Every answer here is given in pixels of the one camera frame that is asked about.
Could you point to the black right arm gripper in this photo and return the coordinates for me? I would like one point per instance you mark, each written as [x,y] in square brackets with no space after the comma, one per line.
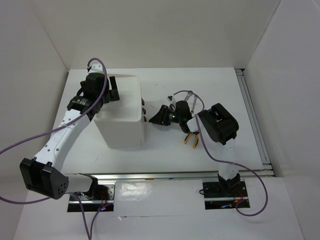
[161,117]

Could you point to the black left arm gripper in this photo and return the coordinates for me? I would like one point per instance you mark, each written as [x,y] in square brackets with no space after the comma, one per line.
[113,95]

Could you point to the white bottom drawer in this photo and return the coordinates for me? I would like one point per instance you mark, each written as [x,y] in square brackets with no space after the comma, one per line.
[144,119]

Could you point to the white drawer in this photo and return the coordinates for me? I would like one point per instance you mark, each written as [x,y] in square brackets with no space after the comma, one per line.
[144,110]
[143,101]
[144,119]

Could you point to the white top drawer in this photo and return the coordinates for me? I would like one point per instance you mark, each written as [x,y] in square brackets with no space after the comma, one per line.
[143,101]

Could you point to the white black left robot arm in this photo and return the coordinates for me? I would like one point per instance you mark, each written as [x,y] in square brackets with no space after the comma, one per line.
[43,172]

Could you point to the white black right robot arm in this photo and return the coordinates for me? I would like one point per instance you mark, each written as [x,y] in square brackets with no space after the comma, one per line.
[220,125]

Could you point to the large silver ratchet wrench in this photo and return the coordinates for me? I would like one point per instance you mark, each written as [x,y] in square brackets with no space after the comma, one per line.
[188,95]

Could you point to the small silver ratchet wrench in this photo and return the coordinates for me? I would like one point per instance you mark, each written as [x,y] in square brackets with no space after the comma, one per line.
[194,104]

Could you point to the white drawer cabinet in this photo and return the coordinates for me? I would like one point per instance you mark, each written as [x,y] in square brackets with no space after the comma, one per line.
[121,122]

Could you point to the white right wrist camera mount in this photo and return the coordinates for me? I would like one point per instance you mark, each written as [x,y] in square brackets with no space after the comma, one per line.
[171,100]

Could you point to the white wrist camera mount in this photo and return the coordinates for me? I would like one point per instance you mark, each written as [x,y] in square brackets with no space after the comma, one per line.
[96,68]
[171,100]

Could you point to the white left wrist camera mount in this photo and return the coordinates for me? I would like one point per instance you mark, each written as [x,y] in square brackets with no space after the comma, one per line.
[96,68]

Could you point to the aluminium front rail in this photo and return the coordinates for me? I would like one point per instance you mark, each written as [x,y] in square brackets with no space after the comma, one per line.
[114,177]

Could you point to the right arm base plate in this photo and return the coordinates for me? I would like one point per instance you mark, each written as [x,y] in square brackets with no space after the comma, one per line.
[215,198]

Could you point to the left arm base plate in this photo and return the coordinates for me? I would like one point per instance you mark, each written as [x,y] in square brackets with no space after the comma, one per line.
[102,196]

